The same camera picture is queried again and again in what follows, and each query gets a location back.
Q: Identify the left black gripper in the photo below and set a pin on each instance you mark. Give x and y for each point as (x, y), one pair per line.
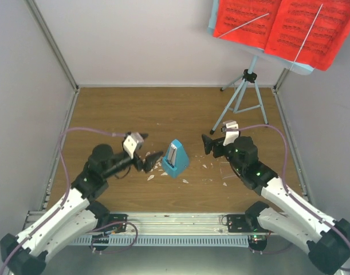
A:
(149, 163)

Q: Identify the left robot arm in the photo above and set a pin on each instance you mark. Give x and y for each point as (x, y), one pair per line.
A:
(77, 212)

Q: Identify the red sheet music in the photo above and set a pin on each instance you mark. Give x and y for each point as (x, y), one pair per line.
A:
(305, 32)

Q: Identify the aluminium front rail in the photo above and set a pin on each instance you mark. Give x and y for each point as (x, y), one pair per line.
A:
(215, 224)

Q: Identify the blue metronome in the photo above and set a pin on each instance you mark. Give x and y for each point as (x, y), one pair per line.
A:
(175, 160)

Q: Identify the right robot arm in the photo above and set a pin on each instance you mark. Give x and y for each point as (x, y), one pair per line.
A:
(325, 240)

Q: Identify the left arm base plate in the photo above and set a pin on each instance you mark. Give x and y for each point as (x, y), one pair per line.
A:
(108, 225)

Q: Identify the grey slotted cable duct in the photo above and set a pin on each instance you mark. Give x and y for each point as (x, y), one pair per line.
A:
(172, 240)

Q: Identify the clear plastic metronome cover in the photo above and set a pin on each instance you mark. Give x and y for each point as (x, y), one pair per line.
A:
(226, 171)

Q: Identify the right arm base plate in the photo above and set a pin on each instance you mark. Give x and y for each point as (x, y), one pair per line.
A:
(242, 223)

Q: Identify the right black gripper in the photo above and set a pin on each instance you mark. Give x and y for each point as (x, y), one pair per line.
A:
(208, 144)

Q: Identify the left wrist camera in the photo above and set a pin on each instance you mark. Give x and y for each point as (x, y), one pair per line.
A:
(132, 143)

